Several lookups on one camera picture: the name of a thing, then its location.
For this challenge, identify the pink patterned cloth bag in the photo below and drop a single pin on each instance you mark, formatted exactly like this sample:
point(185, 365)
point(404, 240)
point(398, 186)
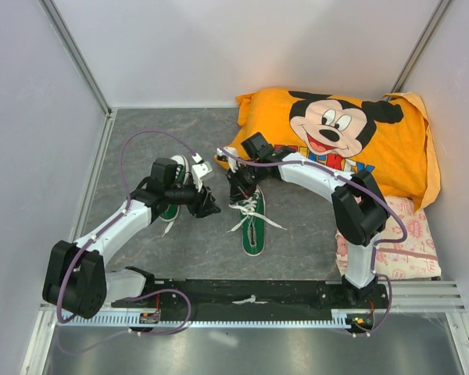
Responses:
point(414, 258)

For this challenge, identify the aluminium corner post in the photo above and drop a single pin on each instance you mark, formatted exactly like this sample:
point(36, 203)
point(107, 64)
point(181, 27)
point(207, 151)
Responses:
point(429, 31)
point(66, 37)

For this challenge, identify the aluminium frame rail front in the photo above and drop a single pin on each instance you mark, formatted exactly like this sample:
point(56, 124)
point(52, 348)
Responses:
point(426, 291)

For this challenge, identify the orange Mickey Mouse pillow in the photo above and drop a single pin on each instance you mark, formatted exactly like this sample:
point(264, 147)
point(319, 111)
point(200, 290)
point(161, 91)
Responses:
point(389, 138)

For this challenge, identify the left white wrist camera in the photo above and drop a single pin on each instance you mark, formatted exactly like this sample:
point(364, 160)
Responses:
point(200, 173)

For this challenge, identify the green sneaker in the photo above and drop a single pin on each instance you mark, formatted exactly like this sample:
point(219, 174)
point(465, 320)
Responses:
point(181, 177)
point(253, 231)

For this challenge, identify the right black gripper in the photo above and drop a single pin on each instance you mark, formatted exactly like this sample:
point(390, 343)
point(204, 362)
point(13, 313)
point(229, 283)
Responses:
point(238, 191)

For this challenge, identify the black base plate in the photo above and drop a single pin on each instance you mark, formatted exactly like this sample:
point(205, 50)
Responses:
point(257, 298)

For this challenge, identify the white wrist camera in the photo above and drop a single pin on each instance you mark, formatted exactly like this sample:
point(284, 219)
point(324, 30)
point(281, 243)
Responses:
point(227, 158)
point(200, 173)

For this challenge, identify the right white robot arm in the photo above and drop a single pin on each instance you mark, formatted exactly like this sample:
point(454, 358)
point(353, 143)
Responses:
point(359, 207)

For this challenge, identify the left aluminium corner post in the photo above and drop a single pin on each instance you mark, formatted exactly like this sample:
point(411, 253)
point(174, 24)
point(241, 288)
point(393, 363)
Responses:
point(66, 37)

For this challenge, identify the right aluminium corner post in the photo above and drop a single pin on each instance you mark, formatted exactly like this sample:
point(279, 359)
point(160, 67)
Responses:
point(429, 31)

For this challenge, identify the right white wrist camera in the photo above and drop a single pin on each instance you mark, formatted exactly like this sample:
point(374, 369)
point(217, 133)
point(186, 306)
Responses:
point(227, 158)

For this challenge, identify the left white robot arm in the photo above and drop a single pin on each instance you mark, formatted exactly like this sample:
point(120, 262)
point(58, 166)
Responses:
point(77, 280)

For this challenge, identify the white slotted cable duct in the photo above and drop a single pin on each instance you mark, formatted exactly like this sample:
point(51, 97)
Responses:
point(132, 318)

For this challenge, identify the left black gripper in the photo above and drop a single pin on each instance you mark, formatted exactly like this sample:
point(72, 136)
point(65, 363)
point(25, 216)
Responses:
point(201, 201)

